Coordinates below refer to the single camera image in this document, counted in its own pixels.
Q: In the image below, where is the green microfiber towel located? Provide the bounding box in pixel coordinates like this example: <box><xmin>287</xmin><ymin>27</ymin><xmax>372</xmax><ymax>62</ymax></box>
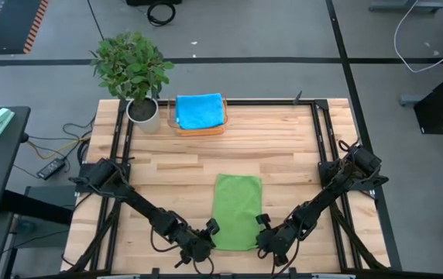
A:
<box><xmin>210</xmin><ymin>173</ymin><xmax>264</xmax><ymax>252</ymax></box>

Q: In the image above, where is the black power adapter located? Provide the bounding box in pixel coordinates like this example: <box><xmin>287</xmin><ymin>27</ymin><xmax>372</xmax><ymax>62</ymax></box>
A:
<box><xmin>36</xmin><ymin>157</ymin><xmax>67</xmax><ymax>181</ymax></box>

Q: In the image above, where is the white plant pot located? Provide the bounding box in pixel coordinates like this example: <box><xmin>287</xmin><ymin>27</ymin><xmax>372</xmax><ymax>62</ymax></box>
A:
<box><xmin>125</xmin><ymin>96</ymin><xmax>162</xmax><ymax>135</ymax></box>

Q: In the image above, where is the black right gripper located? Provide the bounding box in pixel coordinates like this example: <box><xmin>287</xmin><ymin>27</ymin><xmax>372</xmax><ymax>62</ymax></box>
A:
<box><xmin>254</xmin><ymin>212</ymin><xmax>299</xmax><ymax>268</ymax></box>

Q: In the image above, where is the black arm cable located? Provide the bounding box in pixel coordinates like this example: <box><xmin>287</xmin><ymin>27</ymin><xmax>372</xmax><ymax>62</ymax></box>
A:
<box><xmin>149</xmin><ymin>226</ymin><xmax>215</xmax><ymax>275</ymax></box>
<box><xmin>256</xmin><ymin>138</ymin><xmax>362</xmax><ymax>278</ymax></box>

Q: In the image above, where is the teal floor object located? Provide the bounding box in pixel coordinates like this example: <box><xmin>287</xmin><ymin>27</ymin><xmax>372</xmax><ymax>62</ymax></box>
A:
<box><xmin>12</xmin><ymin>219</ymin><xmax>36</xmax><ymax>236</ymax></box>

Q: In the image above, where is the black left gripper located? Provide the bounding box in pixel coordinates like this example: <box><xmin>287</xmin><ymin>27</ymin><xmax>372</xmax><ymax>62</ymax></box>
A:
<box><xmin>173</xmin><ymin>217</ymin><xmax>222</xmax><ymax>270</ymax></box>

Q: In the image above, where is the black mat orange striped edge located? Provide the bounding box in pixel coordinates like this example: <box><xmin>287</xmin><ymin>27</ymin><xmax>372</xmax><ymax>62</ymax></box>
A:
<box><xmin>0</xmin><ymin>0</ymin><xmax>50</xmax><ymax>55</ymax></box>

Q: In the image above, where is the black aluminium table frame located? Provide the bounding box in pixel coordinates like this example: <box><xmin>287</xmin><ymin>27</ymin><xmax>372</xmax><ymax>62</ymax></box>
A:
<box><xmin>60</xmin><ymin>98</ymin><xmax>403</xmax><ymax>279</ymax></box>

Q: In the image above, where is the grey desk foot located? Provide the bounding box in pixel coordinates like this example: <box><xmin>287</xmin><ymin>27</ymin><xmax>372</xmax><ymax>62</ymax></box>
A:
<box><xmin>368</xmin><ymin>0</ymin><xmax>443</xmax><ymax>12</ymax></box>
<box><xmin>399</xmin><ymin>94</ymin><xmax>426</xmax><ymax>107</ymax></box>

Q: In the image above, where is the black floor box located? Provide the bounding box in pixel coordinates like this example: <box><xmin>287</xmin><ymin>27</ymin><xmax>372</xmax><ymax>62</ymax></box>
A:
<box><xmin>125</xmin><ymin>0</ymin><xmax>183</xmax><ymax>6</ymax></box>

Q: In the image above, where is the white floor cable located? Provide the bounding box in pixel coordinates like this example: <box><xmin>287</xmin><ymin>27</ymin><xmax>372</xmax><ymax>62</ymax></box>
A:
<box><xmin>393</xmin><ymin>0</ymin><xmax>443</xmax><ymax>74</ymax></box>

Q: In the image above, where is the coiled black cable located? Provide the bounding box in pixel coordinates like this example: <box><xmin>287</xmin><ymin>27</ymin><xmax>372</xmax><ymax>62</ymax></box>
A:
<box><xmin>146</xmin><ymin>2</ymin><xmax>176</xmax><ymax>28</ymax></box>

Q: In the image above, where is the green leafy plant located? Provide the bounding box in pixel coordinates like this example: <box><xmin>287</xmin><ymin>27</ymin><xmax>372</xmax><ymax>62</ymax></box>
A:
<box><xmin>89</xmin><ymin>30</ymin><xmax>175</xmax><ymax>104</ymax></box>

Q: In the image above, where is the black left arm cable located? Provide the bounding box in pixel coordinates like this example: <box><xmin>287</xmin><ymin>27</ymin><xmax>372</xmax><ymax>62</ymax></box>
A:
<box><xmin>149</xmin><ymin>226</ymin><xmax>215</xmax><ymax>275</ymax></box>

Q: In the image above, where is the yellow floor cable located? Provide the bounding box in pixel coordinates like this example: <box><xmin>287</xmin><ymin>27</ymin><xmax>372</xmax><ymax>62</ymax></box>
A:
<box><xmin>26</xmin><ymin>135</ymin><xmax>93</xmax><ymax>160</ymax></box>

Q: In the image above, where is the black floor cable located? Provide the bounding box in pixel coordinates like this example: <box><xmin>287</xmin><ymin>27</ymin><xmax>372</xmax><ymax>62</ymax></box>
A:
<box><xmin>61</xmin><ymin>115</ymin><xmax>98</xmax><ymax>166</ymax></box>

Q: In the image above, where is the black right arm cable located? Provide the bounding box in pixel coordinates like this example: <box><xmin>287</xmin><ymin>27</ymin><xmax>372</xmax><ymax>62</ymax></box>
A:
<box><xmin>256</xmin><ymin>138</ymin><xmax>362</xmax><ymax>278</ymax></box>

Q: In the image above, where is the clear plastic bin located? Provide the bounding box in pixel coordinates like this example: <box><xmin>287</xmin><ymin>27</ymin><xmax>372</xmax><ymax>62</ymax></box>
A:
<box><xmin>166</xmin><ymin>95</ymin><xmax>229</xmax><ymax>138</ymax></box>

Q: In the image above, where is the blue microfiber towel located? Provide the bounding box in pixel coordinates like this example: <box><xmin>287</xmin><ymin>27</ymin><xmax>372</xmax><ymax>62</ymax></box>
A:
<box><xmin>174</xmin><ymin>92</ymin><xmax>225</xmax><ymax>131</ymax></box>

